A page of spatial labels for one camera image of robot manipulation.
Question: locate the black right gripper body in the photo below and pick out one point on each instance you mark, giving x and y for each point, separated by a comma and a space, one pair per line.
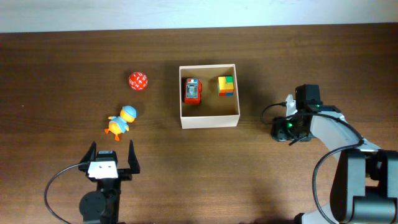
295, 132

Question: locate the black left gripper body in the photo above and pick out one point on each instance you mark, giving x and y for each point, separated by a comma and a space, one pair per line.
114, 184

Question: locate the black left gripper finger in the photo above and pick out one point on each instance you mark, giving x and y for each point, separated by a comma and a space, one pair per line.
132, 159
90, 154

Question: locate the black round lid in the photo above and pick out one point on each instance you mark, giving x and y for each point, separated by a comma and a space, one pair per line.
279, 136

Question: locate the orange toy duck blue hat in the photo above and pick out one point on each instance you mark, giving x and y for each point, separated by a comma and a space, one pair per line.
120, 124

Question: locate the red lettered ball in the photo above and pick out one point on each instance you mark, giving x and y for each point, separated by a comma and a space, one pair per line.
138, 81

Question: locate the multicolour puzzle cube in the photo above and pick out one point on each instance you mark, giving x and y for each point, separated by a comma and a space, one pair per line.
225, 86

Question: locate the red toy fire truck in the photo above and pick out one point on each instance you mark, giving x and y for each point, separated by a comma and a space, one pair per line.
193, 88

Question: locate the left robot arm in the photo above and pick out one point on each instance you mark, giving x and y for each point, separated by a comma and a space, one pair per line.
102, 205

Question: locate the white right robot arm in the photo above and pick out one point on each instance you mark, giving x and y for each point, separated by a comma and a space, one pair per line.
364, 188

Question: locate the pink cardboard box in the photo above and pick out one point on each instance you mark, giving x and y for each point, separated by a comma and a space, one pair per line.
214, 111

